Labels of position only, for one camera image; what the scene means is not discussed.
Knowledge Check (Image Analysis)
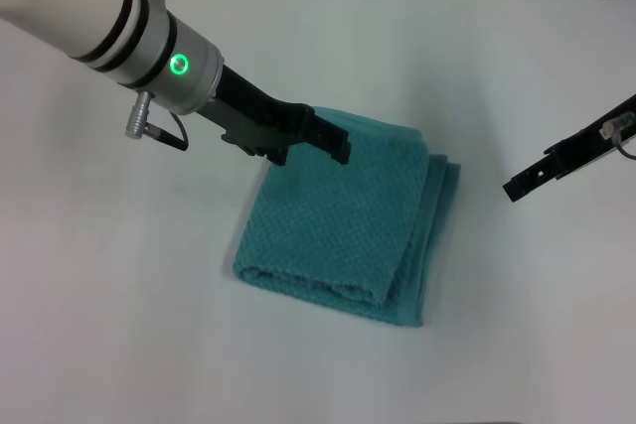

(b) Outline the silver plug with black cable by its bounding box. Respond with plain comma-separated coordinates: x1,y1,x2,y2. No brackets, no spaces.
123,89,190,153

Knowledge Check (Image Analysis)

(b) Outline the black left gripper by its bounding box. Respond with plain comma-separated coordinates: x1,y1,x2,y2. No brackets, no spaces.
197,64,355,169

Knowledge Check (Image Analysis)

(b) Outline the teal waffle-weave towel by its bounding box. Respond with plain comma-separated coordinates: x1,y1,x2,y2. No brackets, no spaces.
232,104,462,329

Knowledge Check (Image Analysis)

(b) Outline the clear plug with dark cable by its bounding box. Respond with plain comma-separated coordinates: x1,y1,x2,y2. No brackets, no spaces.
599,112,636,162

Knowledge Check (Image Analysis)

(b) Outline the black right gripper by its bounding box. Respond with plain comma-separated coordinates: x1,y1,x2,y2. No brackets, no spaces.
502,93,636,204

